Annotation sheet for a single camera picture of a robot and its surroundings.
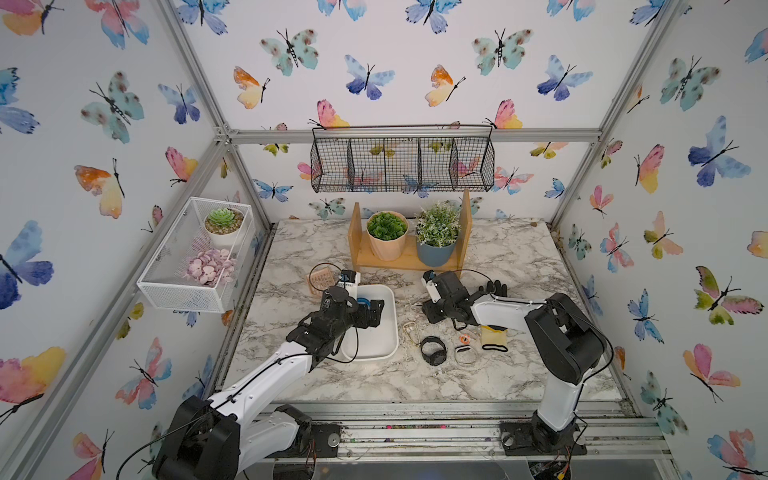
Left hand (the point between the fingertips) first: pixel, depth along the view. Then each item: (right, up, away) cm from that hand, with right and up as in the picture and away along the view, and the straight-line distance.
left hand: (373, 298), depth 83 cm
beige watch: (+36, -13, +7) cm, 38 cm away
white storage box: (0, -14, +7) cm, 16 cm away
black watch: (+17, -16, +4) cm, 24 cm away
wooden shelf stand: (-5, +11, +18) cm, 22 cm away
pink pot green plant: (+4, +19, +10) cm, 22 cm away
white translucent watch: (+27, -17, +5) cm, 32 cm away
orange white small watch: (+27, -13, +6) cm, 30 cm away
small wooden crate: (-20, +3, +21) cm, 29 cm away
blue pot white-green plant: (+19, +20, +5) cm, 28 cm away
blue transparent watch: (-4, -3, +15) cm, 16 cm away
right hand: (+17, -3, +13) cm, 22 cm away
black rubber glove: (+38, +1, +17) cm, 42 cm away
